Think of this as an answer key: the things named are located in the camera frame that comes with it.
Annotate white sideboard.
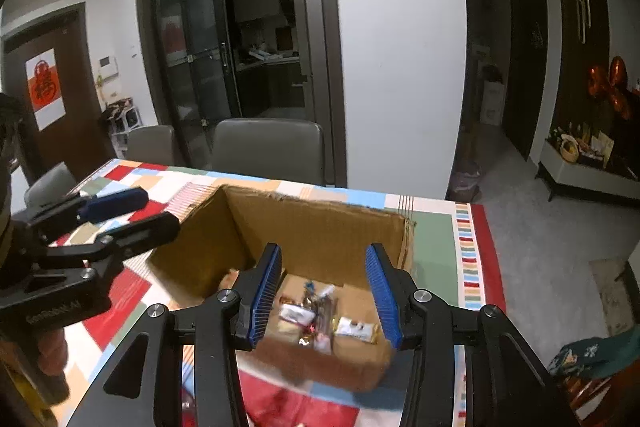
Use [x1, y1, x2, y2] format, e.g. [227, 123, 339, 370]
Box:
[537, 139, 640, 202]

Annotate pink bag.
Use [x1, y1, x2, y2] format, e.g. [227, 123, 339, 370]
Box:
[447, 159, 485, 202]

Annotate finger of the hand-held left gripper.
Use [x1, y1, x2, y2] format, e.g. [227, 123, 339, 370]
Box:
[47, 212, 181, 264]
[27, 187, 149, 229]

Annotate white shoe rack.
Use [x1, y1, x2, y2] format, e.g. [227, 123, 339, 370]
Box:
[102, 99, 143, 158]

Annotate dark room door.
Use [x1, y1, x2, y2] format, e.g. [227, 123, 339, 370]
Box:
[507, 0, 551, 160]

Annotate colourful checked tablecloth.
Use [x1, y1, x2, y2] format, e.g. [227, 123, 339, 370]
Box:
[65, 158, 507, 427]

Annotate brown stick packet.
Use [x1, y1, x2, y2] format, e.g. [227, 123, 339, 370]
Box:
[316, 285, 337, 323]

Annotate red foil balloons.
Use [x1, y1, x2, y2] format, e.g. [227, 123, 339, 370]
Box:
[586, 56, 633, 122]

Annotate red and white door poster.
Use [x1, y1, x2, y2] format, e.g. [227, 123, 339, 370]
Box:
[26, 48, 67, 131]

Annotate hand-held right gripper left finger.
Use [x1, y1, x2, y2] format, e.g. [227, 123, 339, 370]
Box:
[65, 243, 283, 427]

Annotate silver refrigerator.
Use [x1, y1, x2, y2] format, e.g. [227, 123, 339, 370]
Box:
[289, 0, 321, 120]

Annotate brown cardboard box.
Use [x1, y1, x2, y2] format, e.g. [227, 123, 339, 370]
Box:
[146, 184, 417, 393]

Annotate brown and white bar packet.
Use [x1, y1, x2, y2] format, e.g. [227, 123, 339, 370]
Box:
[334, 317, 377, 344]

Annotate grey dining chair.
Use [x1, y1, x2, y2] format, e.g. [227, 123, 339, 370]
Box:
[125, 125, 177, 166]
[212, 118, 326, 186]
[24, 162, 79, 208]

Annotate dark wardrobe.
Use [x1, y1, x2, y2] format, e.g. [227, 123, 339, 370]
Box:
[549, 0, 626, 158]

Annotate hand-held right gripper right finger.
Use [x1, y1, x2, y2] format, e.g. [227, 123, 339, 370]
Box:
[364, 243, 581, 427]

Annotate dark wooden door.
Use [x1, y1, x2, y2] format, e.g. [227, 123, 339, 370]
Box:
[1, 3, 116, 188]

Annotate person's left hand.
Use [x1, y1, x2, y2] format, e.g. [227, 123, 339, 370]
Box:
[35, 329, 69, 376]

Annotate green patterned cloth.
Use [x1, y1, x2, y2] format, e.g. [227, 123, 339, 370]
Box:
[547, 336, 640, 380]

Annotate glass sliding door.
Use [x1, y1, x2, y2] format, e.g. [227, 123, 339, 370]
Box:
[136, 0, 348, 188]

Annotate pink candy packet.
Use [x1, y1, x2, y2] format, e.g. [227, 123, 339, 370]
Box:
[279, 304, 314, 326]

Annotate white paper bag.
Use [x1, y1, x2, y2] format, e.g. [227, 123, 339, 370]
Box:
[481, 79, 506, 126]

